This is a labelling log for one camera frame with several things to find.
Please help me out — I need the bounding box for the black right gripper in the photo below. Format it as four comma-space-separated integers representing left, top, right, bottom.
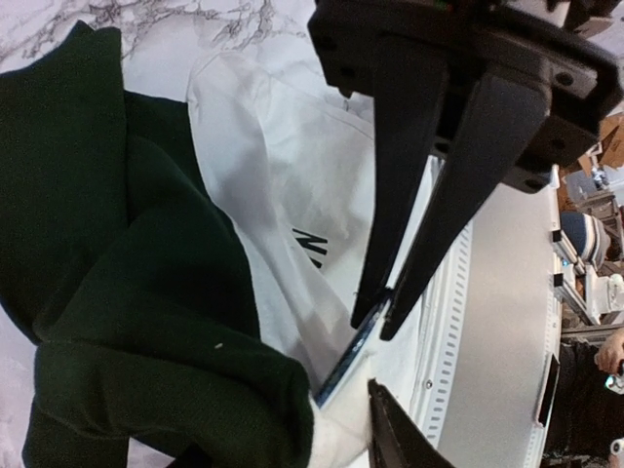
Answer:
308, 1, 623, 329

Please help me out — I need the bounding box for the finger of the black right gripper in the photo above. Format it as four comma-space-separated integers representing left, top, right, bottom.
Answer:
380, 72, 551, 341

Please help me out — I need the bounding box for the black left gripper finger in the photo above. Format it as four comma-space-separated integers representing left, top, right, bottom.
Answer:
368, 379, 453, 468

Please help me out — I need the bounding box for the round blue picture badge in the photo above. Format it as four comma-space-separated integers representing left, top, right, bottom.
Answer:
314, 288, 392, 409

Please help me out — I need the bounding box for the white and green t-shirt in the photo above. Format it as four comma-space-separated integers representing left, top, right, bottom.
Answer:
1, 21, 414, 467

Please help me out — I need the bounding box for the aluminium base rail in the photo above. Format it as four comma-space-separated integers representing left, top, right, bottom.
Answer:
410, 185, 561, 467

